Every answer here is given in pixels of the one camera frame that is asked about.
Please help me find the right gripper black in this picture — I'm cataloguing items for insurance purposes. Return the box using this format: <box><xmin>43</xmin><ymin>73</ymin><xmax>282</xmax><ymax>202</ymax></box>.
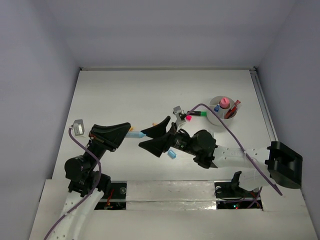
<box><xmin>139</xmin><ymin>115</ymin><xmax>198</xmax><ymax>156</ymax></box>

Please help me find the blue marker cap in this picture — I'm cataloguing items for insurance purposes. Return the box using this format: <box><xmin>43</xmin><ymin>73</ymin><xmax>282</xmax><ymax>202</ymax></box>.
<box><xmin>167</xmin><ymin>149</ymin><xmax>177</xmax><ymax>159</ymax></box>

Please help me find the blue highlighter marker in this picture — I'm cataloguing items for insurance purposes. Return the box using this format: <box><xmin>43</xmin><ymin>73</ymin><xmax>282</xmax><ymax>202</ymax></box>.
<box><xmin>125</xmin><ymin>131</ymin><xmax>147</xmax><ymax>139</ymax></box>

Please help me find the black pink highlighter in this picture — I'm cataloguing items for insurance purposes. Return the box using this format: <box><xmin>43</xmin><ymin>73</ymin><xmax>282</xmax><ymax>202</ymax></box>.
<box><xmin>185</xmin><ymin>115</ymin><xmax>192</xmax><ymax>121</ymax></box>

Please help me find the black green highlighter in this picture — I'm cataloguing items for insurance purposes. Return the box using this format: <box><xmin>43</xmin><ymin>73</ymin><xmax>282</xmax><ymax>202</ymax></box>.
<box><xmin>190</xmin><ymin>111</ymin><xmax>207</xmax><ymax>117</ymax></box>

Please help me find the blue spray bottle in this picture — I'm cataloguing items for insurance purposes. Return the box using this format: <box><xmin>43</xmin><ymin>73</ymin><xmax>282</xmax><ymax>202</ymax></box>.
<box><xmin>214</xmin><ymin>104</ymin><xmax>220</xmax><ymax>112</ymax></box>

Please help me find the red gel pen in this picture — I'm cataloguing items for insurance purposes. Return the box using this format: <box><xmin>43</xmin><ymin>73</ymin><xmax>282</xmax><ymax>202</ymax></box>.
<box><xmin>228</xmin><ymin>100</ymin><xmax>241</xmax><ymax>118</ymax></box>

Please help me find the dark red refill pen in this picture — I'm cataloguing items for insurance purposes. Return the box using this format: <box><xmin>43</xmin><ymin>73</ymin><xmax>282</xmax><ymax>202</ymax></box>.
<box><xmin>224</xmin><ymin>107</ymin><xmax>233</xmax><ymax>119</ymax></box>

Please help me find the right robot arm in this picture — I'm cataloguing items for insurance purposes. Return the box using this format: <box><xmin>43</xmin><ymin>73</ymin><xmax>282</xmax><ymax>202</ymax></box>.
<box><xmin>139</xmin><ymin>116</ymin><xmax>303</xmax><ymax>196</ymax></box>

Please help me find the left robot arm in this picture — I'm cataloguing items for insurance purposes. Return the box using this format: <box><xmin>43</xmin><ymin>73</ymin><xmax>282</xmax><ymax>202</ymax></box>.
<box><xmin>44</xmin><ymin>122</ymin><xmax>131</xmax><ymax>240</ymax></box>

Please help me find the white round container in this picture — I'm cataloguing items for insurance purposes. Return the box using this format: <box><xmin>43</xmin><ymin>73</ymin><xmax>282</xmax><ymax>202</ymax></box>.
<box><xmin>207</xmin><ymin>95</ymin><xmax>237</xmax><ymax>126</ymax></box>

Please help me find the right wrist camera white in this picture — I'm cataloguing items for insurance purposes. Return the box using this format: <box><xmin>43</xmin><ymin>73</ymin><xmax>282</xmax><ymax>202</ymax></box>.
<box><xmin>173</xmin><ymin>105</ymin><xmax>187</xmax><ymax>129</ymax></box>

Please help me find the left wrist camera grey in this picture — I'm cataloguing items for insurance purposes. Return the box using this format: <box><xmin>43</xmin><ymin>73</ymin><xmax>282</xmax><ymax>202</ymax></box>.
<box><xmin>72</xmin><ymin>119</ymin><xmax>85</xmax><ymax>137</ymax></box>

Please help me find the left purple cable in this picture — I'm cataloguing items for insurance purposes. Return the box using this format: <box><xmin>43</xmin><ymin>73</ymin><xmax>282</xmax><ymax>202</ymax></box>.
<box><xmin>43</xmin><ymin>127</ymin><xmax>103</xmax><ymax>240</ymax></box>

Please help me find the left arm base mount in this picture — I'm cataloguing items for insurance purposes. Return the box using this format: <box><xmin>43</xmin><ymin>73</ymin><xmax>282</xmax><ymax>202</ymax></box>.
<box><xmin>94</xmin><ymin>181</ymin><xmax>127</xmax><ymax>211</ymax></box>

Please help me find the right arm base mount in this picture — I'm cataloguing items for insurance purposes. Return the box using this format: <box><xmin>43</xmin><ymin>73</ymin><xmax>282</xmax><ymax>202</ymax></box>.
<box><xmin>214</xmin><ymin>171</ymin><xmax>263</xmax><ymax>210</ymax></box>

